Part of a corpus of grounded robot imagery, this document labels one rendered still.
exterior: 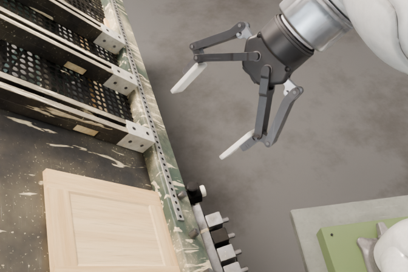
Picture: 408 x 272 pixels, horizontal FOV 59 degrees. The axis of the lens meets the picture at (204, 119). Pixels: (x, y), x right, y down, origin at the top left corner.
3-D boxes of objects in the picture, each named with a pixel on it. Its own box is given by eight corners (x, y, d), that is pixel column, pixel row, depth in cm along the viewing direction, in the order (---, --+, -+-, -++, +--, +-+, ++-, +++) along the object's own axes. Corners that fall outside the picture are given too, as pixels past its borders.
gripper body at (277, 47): (324, 53, 52) (277, 94, 56) (287, 10, 53) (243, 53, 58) (311, 55, 45) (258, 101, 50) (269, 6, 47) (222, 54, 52)
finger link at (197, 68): (198, 66, 56) (195, 62, 57) (172, 94, 60) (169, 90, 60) (207, 65, 59) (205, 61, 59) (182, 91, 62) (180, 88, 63)
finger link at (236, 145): (256, 127, 57) (259, 131, 57) (226, 151, 60) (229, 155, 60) (249, 131, 54) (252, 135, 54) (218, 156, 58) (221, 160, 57)
